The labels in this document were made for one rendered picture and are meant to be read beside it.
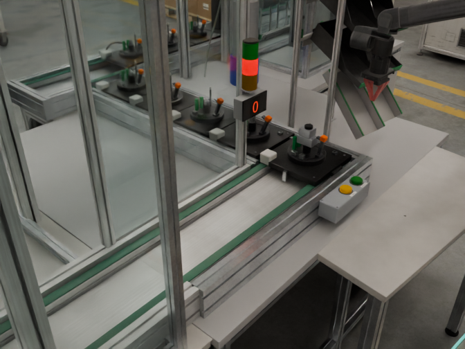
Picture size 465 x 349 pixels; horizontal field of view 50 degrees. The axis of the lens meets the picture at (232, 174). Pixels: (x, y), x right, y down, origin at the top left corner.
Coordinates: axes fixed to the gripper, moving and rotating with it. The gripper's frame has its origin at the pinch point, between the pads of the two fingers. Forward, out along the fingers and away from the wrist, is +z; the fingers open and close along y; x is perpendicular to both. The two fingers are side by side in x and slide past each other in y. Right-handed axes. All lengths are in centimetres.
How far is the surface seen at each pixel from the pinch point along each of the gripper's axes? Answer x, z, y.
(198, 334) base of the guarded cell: 3, 38, 81
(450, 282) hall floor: 26, 122, -81
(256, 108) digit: -28.0, 5.4, 23.8
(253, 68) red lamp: -28.8, -8.6, 25.5
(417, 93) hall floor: -97, 125, -308
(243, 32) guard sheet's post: -33.1, -18.8, 25.9
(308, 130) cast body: -17.8, 15.9, 7.0
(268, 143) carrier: -34.3, 27.9, 6.9
